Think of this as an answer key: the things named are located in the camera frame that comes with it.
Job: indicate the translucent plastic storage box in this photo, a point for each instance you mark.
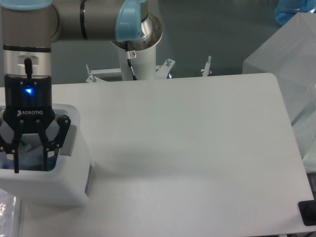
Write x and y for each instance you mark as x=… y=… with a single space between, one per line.
x=290 y=55

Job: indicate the black device at table edge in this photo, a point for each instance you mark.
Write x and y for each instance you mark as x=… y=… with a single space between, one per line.
x=308 y=212

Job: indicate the white plastic bag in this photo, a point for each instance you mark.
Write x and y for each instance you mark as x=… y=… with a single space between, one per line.
x=29 y=148

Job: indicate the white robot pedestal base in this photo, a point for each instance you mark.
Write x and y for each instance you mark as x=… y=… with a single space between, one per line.
x=138 y=64

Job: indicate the clear patterned plastic sheet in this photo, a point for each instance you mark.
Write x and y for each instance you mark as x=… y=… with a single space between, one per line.
x=10 y=210

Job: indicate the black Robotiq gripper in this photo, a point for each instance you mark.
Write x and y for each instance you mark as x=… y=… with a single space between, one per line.
x=28 y=109

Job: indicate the blue plastic bag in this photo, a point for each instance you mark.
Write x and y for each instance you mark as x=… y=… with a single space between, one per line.
x=286 y=9

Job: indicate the white plastic trash can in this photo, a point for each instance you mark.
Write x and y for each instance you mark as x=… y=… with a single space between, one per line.
x=68 y=183

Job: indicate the clear plastic water bottle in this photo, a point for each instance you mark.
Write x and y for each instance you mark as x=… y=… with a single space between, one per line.
x=28 y=162

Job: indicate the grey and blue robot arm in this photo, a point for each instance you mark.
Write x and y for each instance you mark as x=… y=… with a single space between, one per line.
x=28 y=29

